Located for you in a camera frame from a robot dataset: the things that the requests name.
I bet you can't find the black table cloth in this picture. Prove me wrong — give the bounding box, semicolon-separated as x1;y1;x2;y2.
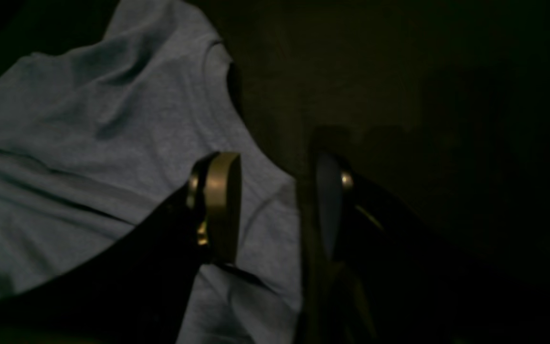
0;0;550;344

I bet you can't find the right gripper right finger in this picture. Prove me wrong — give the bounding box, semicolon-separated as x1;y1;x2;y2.
313;150;550;344

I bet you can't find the blue-grey t-shirt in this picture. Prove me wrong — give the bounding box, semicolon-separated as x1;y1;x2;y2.
0;0;303;344

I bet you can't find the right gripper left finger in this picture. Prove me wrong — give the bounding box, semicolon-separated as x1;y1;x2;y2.
0;152;242;344

